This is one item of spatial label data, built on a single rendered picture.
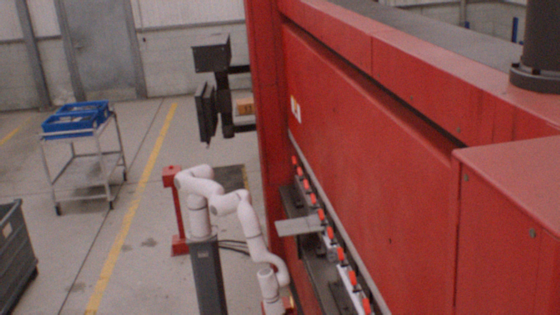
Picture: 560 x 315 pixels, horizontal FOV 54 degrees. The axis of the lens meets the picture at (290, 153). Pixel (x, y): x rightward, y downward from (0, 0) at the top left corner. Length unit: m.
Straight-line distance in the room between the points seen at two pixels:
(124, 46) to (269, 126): 6.72
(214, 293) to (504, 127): 2.62
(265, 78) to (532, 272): 3.26
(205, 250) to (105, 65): 7.54
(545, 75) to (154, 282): 4.10
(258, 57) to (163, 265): 2.17
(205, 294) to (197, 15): 7.27
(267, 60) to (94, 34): 6.92
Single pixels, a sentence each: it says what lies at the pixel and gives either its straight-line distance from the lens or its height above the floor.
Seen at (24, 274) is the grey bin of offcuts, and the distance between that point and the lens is 5.16.
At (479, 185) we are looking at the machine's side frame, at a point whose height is 2.28.
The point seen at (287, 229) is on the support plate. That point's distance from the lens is 3.24.
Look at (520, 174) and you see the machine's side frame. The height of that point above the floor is 2.30.
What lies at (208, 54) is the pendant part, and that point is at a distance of 3.91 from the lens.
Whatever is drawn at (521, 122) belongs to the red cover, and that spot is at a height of 2.27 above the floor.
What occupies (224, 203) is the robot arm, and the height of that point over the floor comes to 1.37.
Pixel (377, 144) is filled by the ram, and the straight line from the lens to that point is 1.86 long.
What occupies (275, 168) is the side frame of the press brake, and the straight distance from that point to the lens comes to 4.03.
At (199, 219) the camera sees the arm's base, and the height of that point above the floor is 1.13.
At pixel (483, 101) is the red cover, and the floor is 2.27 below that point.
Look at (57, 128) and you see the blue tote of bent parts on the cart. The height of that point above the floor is 0.95.
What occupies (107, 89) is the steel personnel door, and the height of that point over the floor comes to 0.25.
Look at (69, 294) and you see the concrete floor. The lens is 4.98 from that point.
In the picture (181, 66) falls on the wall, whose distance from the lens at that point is 10.32.
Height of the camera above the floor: 2.60
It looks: 22 degrees down
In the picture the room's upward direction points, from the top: 4 degrees counter-clockwise
